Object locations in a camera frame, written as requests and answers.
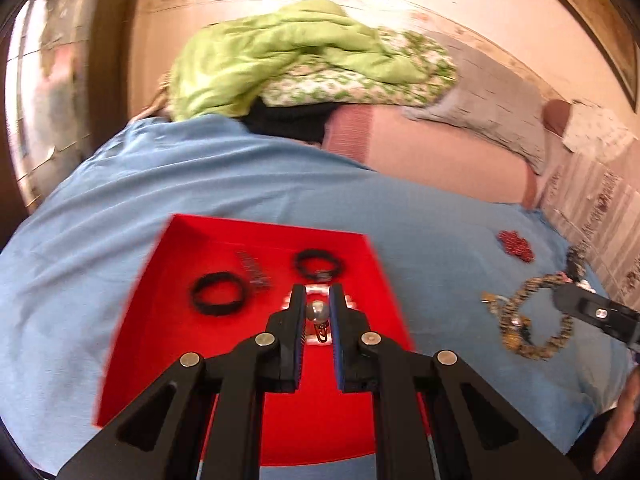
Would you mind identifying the red jewelry tray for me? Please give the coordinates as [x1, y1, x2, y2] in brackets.
[94, 214, 413, 466]

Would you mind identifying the red bead hair clip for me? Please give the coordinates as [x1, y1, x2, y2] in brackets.
[497, 231, 535, 263]

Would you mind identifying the blue towel cloth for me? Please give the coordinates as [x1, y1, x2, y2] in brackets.
[1, 115, 631, 474]

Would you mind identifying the pink mattress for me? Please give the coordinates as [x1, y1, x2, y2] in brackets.
[322, 104, 576, 208]

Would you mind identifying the black folded garment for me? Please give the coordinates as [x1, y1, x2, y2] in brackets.
[240, 98, 341, 144]

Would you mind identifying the grey blanket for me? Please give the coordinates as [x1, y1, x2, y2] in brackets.
[401, 32, 547, 174]

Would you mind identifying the green white patterned blanket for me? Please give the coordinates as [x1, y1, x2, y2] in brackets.
[260, 27, 458, 107]

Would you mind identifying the green quilted blanket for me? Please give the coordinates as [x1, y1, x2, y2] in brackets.
[168, 0, 427, 122]

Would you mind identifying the stained glass window panel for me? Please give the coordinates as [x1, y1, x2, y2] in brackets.
[4, 0, 96, 212]

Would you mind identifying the black hair tie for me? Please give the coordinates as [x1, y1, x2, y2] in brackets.
[292, 248, 345, 283]
[188, 271, 249, 317]

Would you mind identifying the brown stone bead necklace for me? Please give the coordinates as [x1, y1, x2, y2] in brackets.
[480, 271, 576, 361]

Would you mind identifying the dark wooden door frame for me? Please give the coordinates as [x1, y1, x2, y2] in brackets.
[87, 0, 138, 150]

